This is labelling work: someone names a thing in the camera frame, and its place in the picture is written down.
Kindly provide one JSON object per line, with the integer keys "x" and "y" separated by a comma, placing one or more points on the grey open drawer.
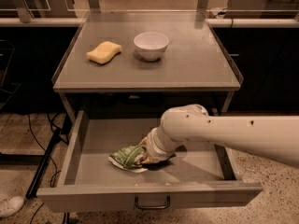
{"x": 200, "y": 175}

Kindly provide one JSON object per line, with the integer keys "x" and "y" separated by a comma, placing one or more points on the dark metal drawer handle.
{"x": 144, "y": 207}

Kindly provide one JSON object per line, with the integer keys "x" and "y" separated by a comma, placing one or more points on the white ceramic bowl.
{"x": 151, "y": 46}

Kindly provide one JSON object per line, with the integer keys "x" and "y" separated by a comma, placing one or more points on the grey cabinet counter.
{"x": 193, "y": 61}

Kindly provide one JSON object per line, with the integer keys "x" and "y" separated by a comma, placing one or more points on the white sneaker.
{"x": 9, "y": 207}

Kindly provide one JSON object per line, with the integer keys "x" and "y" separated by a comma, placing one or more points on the green jalapeno chip bag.
{"x": 129, "y": 159}

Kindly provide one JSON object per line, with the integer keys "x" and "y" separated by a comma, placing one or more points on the yellow sponge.
{"x": 104, "y": 52}

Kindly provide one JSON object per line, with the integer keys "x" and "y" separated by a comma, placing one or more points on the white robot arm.
{"x": 272, "y": 137}

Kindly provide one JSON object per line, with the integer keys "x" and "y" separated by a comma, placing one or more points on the black pole on floor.
{"x": 32, "y": 190}

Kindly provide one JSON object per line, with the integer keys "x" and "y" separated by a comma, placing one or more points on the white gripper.
{"x": 152, "y": 149}

